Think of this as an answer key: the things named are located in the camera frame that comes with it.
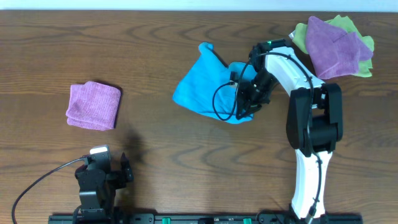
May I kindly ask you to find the blue microfibre cloth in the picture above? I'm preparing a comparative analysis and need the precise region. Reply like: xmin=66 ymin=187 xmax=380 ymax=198
xmin=172 ymin=42 xmax=256 ymax=124

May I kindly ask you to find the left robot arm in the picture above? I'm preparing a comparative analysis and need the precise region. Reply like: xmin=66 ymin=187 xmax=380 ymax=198
xmin=75 ymin=151 xmax=134 ymax=223

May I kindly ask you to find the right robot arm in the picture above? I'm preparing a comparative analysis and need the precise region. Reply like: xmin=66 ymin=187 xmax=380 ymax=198
xmin=233 ymin=39 xmax=343 ymax=223

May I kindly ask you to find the folded purple cloth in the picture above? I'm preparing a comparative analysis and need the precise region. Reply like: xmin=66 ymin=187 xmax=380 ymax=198
xmin=66 ymin=81 xmax=121 ymax=131

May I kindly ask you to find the white cloth tag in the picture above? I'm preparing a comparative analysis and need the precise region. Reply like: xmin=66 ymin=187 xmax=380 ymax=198
xmin=289 ymin=31 xmax=295 ymax=39

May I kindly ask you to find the green cloth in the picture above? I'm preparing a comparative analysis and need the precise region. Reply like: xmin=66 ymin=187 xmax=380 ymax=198
xmin=291 ymin=14 xmax=375 ymax=78

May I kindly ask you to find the crumpled purple cloth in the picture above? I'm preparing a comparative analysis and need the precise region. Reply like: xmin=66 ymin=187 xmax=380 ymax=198
xmin=305 ymin=16 xmax=373 ymax=80

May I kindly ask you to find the right camera cable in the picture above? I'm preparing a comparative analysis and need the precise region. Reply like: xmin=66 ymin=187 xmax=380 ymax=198
xmin=212 ymin=52 xmax=323 ymax=223

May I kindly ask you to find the camera cable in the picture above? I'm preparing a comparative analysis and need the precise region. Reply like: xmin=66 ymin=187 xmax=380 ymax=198
xmin=212 ymin=52 xmax=323 ymax=223
xmin=11 ymin=157 xmax=90 ymax=224

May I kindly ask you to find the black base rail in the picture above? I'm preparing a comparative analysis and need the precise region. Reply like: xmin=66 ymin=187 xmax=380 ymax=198
xmin=48 ymin=212 xmax=364 ymax=224

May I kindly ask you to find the left camera cable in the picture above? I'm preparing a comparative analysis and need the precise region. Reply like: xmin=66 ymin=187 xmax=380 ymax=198
xmin=11 ymin=157 xmax=90 ymax=224

